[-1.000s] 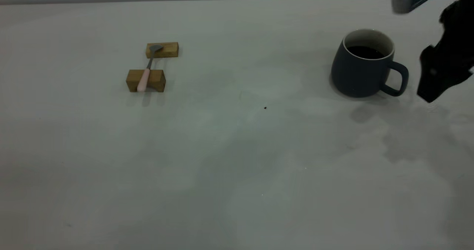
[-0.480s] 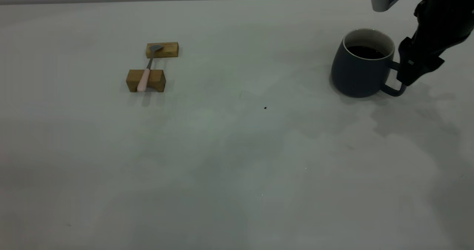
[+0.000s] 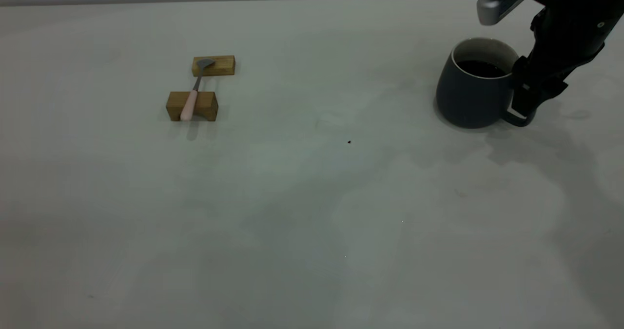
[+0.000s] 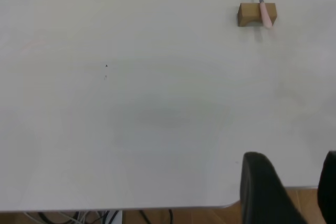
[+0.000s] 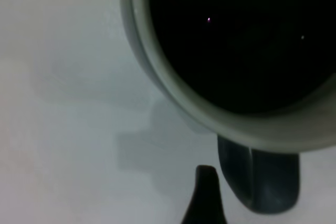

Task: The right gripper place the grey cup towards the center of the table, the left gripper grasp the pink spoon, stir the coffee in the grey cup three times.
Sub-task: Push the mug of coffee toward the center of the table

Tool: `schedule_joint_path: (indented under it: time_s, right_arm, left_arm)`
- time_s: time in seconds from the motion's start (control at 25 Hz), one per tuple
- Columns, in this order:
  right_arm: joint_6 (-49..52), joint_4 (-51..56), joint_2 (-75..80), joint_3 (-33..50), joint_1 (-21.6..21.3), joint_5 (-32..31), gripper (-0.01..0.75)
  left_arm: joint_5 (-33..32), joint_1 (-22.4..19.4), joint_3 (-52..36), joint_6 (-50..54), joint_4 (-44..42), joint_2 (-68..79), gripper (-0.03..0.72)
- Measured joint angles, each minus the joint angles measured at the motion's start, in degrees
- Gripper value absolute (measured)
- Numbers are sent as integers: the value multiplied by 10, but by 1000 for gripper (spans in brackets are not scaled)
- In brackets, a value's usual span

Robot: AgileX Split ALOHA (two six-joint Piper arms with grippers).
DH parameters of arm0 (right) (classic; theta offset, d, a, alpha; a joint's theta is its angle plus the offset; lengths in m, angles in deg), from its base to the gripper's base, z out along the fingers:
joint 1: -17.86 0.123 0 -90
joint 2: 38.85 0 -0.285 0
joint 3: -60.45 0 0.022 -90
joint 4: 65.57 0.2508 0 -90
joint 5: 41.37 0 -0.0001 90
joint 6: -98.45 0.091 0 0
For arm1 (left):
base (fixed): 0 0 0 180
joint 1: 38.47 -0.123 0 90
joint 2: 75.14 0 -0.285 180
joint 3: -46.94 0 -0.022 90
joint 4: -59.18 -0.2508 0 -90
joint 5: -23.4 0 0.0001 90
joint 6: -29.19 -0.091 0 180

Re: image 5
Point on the dark coffee liquid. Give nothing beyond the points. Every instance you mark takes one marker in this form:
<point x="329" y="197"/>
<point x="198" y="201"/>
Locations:
<point x="236" y="51"/>

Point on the dark grey ceramic mug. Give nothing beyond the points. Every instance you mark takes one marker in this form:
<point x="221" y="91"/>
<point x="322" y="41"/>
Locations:
<point x="262" y="182"/>

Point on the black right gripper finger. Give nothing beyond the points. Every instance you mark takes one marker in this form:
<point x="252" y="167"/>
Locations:
<point x="206" y="203"/>

